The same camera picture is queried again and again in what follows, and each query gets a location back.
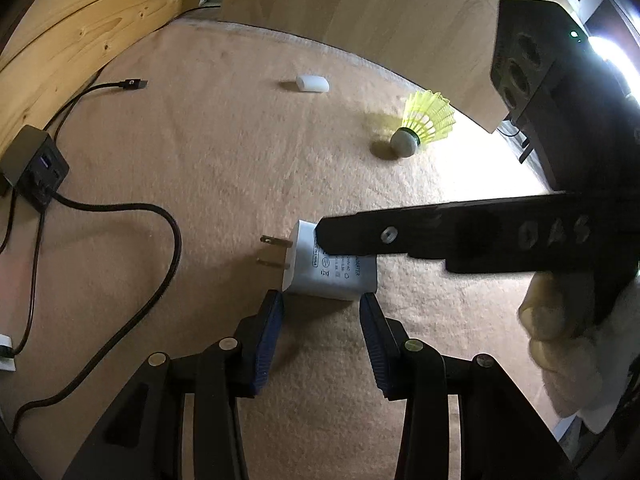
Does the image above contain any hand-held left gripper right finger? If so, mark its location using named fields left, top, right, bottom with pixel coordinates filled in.
left=361, top=294, right=571, bottom=480

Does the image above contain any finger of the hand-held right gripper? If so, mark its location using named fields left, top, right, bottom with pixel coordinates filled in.
left=315, top=191, right=601, bottom=275

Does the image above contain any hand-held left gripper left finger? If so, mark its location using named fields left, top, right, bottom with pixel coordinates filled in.
left=62, top=290, right=285, bottom=480

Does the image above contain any white charger adapter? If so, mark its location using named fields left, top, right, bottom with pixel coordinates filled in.
left=256, top=219, right=379, bottom=302

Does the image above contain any person's right hand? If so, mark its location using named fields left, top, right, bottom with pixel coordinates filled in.
left=520, top=274, right=640, bottom=433

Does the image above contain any bright lamp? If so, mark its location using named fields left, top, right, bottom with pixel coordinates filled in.
left=587, top=35, right=636, bottom=91

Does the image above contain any yellow shuttlecock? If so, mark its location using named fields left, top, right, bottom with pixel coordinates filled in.
left=391, top=91, right=457, bottom=158

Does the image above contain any beige felt mat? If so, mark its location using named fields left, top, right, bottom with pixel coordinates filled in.
left=0, top=15, right=566, bottom=480

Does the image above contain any small white plastic case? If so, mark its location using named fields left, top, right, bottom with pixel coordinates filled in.
left=295, top=74, right=331, bottom=95

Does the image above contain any white plug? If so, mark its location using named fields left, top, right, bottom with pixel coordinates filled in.
left=0, top=334, right=16, bottom=373

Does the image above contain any black usb hub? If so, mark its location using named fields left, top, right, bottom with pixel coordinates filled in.
left=0, top=126, right=70, bottom=211

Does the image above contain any thick black cable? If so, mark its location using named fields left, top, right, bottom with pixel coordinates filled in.
left=11, top=192, right=183, bottom=436

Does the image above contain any thin black cable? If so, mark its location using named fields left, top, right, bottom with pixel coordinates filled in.
left=0, top=200, right=51, bottom=361

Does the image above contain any black usb cable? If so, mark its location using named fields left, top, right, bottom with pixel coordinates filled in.
left=42, top=79, right=149, bottom=136

